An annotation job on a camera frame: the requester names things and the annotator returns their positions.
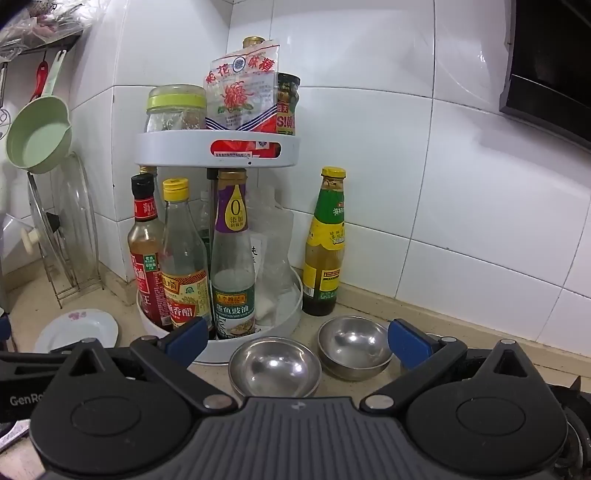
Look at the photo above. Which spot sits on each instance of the glass jar green lid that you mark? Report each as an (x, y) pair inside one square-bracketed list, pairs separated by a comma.
[(175, 99)]

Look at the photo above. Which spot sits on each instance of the yellow-capped vinegar bottle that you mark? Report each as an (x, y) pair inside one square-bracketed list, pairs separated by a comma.
[(182, 295)]

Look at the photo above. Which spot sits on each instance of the glass lid black knob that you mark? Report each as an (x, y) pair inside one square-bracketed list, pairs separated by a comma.
[(76, 207)]

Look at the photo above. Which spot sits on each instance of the glass lid cream knob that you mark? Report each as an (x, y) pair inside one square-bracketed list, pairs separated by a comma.
[(31, 240)]

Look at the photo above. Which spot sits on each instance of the red-capped sauce bottle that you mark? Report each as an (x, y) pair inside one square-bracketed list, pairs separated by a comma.
[(145, 258)]

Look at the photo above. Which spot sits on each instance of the clear plastic container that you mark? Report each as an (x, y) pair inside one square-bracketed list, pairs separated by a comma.
[(277, 221)]

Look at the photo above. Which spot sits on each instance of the white two-tier rotating rack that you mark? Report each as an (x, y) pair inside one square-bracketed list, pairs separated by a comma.
[(184, 150)]

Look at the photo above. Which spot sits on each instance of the black gas stove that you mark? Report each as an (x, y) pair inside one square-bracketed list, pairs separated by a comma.
[(577, 406)]

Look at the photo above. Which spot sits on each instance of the stainless steel bowl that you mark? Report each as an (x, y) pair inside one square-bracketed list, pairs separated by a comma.
[(355, 346), (272, 364)]

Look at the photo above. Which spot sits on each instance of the clear red-print seasoning packet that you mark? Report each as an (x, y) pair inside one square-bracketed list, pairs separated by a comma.
[(235, 83)]

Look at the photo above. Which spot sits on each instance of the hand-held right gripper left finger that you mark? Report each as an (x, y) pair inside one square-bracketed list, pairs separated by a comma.
[(187, 340)]

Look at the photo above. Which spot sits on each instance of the clear labelled plastic bag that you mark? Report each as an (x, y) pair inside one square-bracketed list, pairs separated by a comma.
[(274, 300)]

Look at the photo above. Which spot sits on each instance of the purple-label sauce bottle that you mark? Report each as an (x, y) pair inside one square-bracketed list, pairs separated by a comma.
[(233, 304)]

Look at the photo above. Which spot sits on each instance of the green-label oyster sauce bottle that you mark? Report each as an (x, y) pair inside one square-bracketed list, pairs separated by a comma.
[(325, 221)]

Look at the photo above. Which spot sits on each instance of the dark jar red label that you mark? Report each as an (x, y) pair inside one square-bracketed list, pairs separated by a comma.
[(287, 120)]

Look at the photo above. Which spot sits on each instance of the green saucepan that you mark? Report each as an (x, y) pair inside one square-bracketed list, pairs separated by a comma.
[(37, 138)]

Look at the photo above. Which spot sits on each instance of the gold-capped bottle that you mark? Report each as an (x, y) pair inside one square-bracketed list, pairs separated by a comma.
[(253, 42)]

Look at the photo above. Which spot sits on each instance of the crumpled plastic bag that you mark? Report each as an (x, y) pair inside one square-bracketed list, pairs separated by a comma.
[(41, 23)]

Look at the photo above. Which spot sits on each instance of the white floral plate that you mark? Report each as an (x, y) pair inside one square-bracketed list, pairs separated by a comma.
[(69, 330)]

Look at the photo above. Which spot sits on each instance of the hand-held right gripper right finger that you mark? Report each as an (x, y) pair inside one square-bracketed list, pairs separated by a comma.
[(407, 342)]

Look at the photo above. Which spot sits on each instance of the black range hood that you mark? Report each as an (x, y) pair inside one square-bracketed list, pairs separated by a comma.
[(549, 55)]

